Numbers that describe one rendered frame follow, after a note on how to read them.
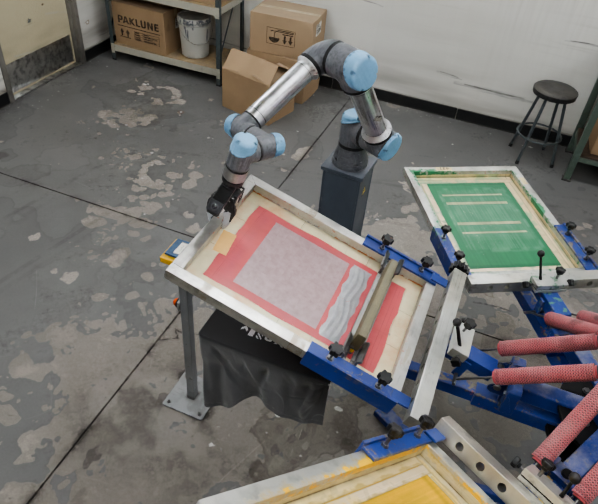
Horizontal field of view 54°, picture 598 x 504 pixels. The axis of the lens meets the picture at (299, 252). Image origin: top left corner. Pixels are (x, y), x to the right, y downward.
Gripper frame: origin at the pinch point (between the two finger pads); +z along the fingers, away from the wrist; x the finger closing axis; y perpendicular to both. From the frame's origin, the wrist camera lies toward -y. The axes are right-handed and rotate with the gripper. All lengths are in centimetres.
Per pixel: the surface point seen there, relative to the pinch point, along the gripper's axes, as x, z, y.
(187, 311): 3, 65, 10
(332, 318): -49, 1, -10
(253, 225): -10.0, 1.6, 9.8
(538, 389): -116, -7, -1
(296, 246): -26.7, 1.7, 11.4
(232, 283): -16.2, 1.7, -17.7
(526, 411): -119, 2, -2
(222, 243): -5.6, 1.5, -5.0
